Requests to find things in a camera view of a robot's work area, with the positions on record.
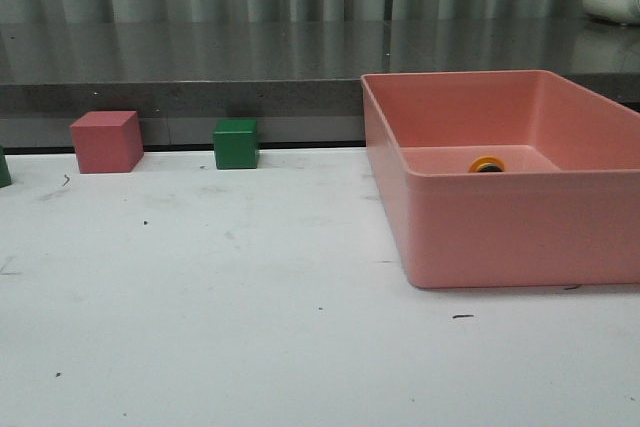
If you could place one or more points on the yellow mushroom push button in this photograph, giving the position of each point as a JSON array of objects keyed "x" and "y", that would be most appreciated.
[{"x": 487, "y": 164}]

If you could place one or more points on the green cube block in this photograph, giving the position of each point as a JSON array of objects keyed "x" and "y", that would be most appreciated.
[{"x": 236, "y": 144}]

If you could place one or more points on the pink plastic bin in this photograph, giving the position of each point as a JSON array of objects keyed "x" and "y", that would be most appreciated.
[{"x": 564, "y": 212}]

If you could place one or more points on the pink cube block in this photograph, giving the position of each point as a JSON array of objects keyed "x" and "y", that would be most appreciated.
[{"x": 107, "y": 141}]

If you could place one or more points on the green block at left edge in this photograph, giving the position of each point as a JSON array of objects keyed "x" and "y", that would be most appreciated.
[{"x": 5, "y": 176}]

